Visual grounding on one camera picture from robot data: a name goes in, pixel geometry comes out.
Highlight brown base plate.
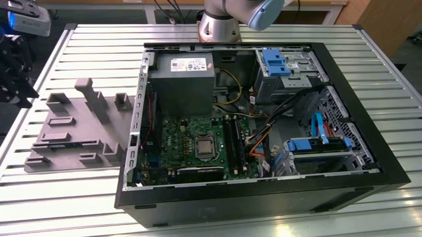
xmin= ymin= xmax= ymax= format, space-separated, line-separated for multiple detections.
xmin=196 ymin=20 xmax=243 ymax=44

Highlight hard disk in blue carrier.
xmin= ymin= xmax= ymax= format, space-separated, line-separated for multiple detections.
xmin=286 ymin=137 xmax=352 ymax=156

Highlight metal disk bay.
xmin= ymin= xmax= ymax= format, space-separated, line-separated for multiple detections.
xmin=282 ymin=148 xmax=380 ymax=176

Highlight orange wires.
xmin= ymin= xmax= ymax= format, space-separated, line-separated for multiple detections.
xmin=247 ymin=138 xmax=264 ymax=158

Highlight black graphics card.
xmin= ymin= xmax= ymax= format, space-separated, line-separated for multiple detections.
xmin=167 ymin=165 xmax=225 ymax=184

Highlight wooden cabinet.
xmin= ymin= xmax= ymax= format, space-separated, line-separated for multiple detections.
xmin=358 ymin=0 xmax=422 ymax=58

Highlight green motherboard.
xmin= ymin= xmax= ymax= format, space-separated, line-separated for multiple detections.
xmin=141 ymin=116 xmax=264 ymax=185

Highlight blue drive carrier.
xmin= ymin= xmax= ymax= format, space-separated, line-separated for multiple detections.
xmin=262 ymin=49 xmax=292 ymax=77

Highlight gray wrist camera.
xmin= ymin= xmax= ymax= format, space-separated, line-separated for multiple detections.
xmin=6 ymin=0 xmax=52 ymax=38

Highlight CPU socket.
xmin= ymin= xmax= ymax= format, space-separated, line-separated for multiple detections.
xmin=192 ymin=133 xmax=220 ymax=161

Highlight installed RAM stick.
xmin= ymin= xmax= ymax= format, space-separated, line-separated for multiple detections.
xmin=231 ymin=118 xmax=248 ymax=172

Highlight black cable bundle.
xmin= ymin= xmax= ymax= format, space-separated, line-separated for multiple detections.
xmin=259 ymin=85 xmax=323 ymax=140

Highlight metal drive cage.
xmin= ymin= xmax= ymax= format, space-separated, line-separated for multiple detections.
xmin=252 ymin=48 xmax=330 ymax=105

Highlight blue flat wire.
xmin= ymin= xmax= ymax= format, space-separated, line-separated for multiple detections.
xmin=311 ymin=112 xmax=330 ymax=145

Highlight black PC case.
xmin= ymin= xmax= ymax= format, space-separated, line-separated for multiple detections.
xmin=113 ymin=41 xmax=412 ymax=228

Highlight gray power supply unit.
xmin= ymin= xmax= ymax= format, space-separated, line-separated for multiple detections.
xmin=149 ymin=52 xmax=216 ymax=117

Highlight gray parts rack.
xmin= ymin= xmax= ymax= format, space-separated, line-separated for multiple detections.
xmin=22 ymin=78 xmax=136 ymax=173

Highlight yellow wires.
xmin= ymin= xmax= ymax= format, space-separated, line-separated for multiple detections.
xmin=212 ymin=69 xmax=244 ymax=107

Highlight silver CPU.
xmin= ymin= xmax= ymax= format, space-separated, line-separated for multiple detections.
xmin=196 ymin=140 xmax=215 ymax=154

